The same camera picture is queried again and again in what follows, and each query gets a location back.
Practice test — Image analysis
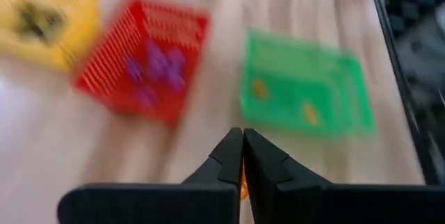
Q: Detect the red-pink plastic basket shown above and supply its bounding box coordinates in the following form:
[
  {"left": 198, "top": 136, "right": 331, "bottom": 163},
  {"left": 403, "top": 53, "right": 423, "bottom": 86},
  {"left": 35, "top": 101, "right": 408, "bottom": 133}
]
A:
[{"left": 72, "top": 0, "right": 212, "bottom": 125}]

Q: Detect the black aluminium table frame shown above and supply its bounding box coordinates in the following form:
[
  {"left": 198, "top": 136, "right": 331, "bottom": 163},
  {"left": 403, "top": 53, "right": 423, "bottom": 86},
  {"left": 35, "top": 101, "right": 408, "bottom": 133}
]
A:
[{"left": 367, "top": 0, "right": 445, "bottom": 186}]

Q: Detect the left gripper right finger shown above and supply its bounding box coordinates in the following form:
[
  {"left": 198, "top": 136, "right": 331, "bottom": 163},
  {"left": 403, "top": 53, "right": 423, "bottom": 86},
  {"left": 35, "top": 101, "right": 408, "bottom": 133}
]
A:
[{"left": 243, "top": 128, "right": 445, "bottom": 224}]

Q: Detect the green plastic basket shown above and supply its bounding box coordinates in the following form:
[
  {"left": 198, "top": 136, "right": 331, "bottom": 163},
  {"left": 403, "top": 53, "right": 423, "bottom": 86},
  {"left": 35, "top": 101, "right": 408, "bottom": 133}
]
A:
[{"left": 238, "top": 28, "right": 379, "bottom": 138}]

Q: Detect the small black plastic spider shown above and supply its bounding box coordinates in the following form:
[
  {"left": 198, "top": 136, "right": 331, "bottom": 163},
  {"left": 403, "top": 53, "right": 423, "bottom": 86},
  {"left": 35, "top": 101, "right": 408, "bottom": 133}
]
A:
[{"left": 15, "top": 3, "right": 48, "bottom": 42}]

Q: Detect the yellow plastic basket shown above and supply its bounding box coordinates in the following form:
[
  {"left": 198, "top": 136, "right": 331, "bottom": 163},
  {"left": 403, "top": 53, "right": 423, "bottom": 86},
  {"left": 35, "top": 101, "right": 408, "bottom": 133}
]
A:
[{"left": 0, "top": 0, "right": 102, "bottom": 72}]

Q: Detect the small orange pumpkin decoration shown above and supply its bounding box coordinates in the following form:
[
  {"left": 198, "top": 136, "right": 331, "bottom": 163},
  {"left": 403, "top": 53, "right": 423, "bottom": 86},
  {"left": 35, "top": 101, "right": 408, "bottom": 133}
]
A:
[
  {"left": 239, "top": 163, "right": 250, "bottom": 201},
  {"left": 252, "top": 79, "right": 268, "bottom": 99},
  {"left": 302, "top": 102, "right": 320, "bottom": 126}
]

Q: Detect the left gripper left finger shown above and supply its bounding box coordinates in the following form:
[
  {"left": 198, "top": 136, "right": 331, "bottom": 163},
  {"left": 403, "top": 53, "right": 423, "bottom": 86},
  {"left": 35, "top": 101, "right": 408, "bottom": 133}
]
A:
[{"left": 57, "top": 127, "right": 244, "bottom": 224}]

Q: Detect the purple plastic decoration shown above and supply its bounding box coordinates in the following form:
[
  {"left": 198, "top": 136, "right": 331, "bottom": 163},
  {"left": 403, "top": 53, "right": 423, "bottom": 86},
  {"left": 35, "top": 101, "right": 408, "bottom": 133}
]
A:
[
  {"left": 123, "top": 55, "right": 143, "bottom": 82},
  {"left": 135, "top": 86, "right": 159, "bottom": 109},
  {"left": 145, "top": 41, "right": 168, "bottom": 79},
  {"left": 166, "top": 48, "right": 187, "bottom": 91}
]

